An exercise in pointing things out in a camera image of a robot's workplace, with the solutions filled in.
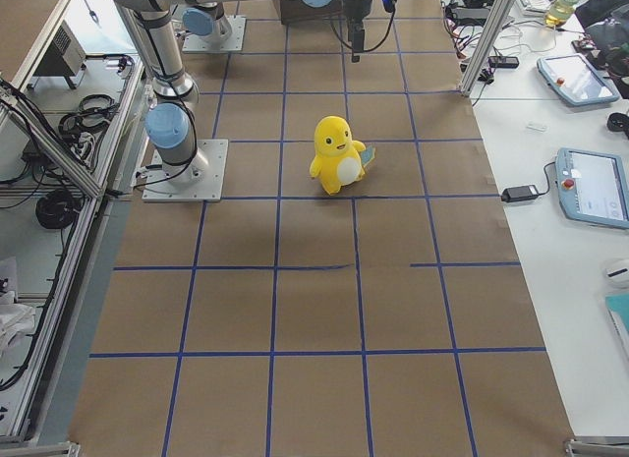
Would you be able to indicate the aluminium frame post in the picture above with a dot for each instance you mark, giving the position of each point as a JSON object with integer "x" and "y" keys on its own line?
{"x": 494, "y": 23}

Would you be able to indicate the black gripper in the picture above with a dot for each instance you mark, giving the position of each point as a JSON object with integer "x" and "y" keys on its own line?
{"x": 353, "y": 6}

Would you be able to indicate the yellow plush toy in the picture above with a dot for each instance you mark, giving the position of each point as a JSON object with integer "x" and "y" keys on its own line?
{"x": 339, "y": 159}

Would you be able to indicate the near blue teach pendant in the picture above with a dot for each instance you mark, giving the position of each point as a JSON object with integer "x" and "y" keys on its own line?
{"x": 592, "y": 187}

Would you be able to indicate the white crumpled cloth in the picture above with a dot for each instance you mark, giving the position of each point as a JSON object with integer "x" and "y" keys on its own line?
{"x": 17, "y": 319}

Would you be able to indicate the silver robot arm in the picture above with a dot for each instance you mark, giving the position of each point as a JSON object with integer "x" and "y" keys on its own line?
{"x": 171, "y": 124}
{"x": 207, "y": 21}

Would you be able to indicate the blue teach pendant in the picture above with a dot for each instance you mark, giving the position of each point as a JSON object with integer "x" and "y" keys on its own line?
{"x": 592, "y": 187}
{"x": 576, "y": 81}

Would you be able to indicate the teal notebook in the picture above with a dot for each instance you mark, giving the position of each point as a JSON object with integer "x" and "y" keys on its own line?
{"x": 617, "y": 307}

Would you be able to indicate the black power adapter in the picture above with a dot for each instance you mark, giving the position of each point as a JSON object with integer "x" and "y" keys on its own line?
{"x": 519, "y": 193}

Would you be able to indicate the grey electronics box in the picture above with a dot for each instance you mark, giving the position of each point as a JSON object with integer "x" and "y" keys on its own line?
{"x": 64, "y": 58}

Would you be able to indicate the brown wooden drawer cabinet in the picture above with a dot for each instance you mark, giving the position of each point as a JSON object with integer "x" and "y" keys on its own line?
{"x": 292, "y": 11}

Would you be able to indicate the yellow liquid bottle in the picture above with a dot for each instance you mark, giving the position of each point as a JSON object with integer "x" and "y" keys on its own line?
{"x": 559, "y": 12}

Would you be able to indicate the far blue teach pendant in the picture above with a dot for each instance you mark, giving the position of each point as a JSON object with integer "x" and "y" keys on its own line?
{"x": 576, "y": 81}

